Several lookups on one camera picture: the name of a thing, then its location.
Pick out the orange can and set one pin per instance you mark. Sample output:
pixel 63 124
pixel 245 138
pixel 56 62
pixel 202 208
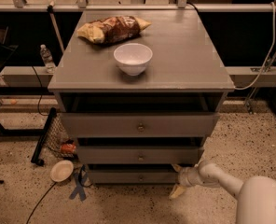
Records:
pixel 67 148

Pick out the black mesh net frame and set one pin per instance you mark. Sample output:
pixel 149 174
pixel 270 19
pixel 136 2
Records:
pixel 52 136

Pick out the clear plastic water bottle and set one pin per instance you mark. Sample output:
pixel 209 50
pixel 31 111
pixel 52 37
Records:
pixel 47 59

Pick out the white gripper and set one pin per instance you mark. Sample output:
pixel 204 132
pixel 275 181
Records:
pixel 185 177

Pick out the grey low bench beam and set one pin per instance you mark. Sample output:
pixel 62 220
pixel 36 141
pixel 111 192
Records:
pixel 25 77

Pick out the white bowl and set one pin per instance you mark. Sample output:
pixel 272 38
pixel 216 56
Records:
pixel 133 58

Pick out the grey top drawer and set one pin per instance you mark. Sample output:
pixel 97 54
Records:
pixel 139 124

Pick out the grey bottom drawer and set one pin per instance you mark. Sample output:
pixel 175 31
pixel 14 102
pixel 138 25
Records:
pixel 160 176

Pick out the blue tape cross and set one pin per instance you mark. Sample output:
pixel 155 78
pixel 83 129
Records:
pixel 79 178

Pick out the brown yellow chip bag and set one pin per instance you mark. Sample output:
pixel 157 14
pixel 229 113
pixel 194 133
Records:
pixel 112 29

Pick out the grey drawer cabinet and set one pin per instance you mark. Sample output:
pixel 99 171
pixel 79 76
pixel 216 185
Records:
pixel 185 75

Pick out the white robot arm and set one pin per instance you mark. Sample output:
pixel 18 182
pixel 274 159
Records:
pixel 256 197

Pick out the grey middle drawer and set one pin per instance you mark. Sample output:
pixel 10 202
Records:
pixel 139 155

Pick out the grey drawer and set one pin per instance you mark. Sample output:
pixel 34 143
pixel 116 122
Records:
pixel 139 155
pixel 139 124
pixel 160 176

